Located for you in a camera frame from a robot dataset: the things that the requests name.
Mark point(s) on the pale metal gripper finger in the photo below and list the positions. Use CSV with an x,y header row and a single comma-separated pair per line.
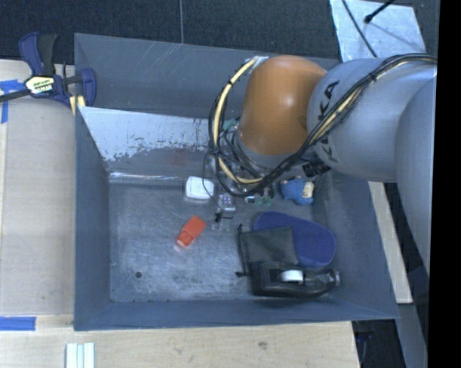
x,y
226,200
228,212

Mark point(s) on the white rounded plastic box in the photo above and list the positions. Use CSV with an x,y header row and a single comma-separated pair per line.
x,y
197,188

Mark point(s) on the red-orange small bottle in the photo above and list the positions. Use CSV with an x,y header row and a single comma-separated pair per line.
x,y
191,231

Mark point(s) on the blue toy figure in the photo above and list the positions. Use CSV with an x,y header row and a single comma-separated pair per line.
x,y
296,190

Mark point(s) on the grey metal bin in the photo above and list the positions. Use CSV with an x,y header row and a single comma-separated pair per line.
x,y
156,252

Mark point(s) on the blue shoe insole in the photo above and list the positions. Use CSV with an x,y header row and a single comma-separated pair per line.
x,y
311,240

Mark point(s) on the black tape dispenser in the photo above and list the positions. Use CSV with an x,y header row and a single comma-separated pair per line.
x,y
287,281

